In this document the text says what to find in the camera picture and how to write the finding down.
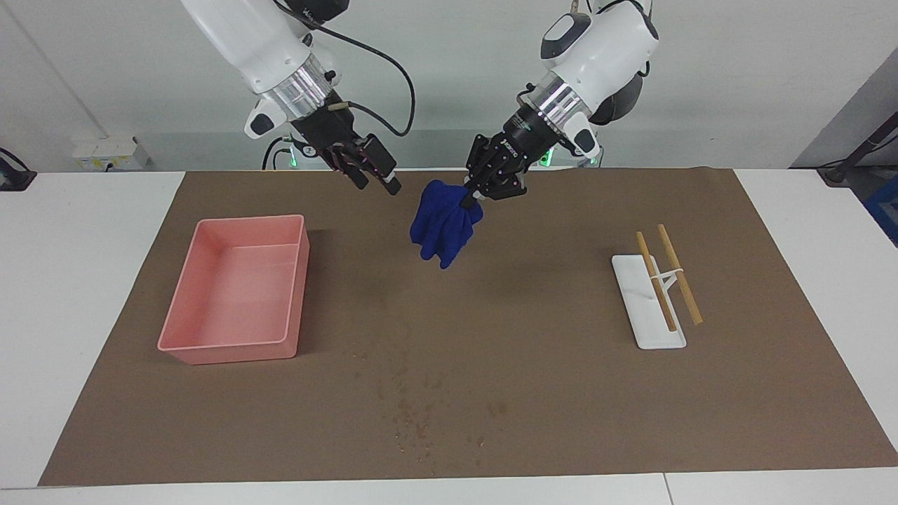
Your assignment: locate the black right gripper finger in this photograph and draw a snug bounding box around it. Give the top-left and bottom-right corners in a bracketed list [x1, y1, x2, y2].
[354, 133, 403, 196]
[319, 144, 369, 190]

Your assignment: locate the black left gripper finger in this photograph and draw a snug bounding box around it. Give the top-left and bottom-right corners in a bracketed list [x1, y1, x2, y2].
[484, 165, 528, 201]
[460, 135, 495, 210]

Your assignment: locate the blue towel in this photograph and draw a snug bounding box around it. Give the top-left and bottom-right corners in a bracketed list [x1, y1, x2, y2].
[410, 180, 485, 270]

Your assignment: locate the brown table mat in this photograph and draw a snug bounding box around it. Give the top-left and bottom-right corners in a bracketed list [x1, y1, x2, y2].
[39, 167, 898, 487]

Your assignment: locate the pink plastic bin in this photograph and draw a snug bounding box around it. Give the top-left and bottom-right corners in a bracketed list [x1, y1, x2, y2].
[157, 215, 310, 365]

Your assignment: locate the white rack with wooden rods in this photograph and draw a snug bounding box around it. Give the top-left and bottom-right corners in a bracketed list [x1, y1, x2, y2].
[612, 224, 704, 350]

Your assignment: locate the black stand pole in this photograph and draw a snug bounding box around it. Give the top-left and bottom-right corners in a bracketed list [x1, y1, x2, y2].
[819, 112, 898, 187]

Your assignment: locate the blue crate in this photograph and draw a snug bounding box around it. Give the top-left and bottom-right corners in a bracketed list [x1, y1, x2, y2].
[864, 174, 898, 248]

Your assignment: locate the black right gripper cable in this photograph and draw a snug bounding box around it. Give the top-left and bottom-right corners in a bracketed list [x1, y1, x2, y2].
[274, 0, 416, 137]

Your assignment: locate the white wall socket box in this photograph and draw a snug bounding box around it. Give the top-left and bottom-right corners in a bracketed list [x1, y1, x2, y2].
[72, 137, 149, 171]

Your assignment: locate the black clamp mount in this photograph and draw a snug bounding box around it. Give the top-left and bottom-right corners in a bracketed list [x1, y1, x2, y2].
[0, 147, 37, 191]

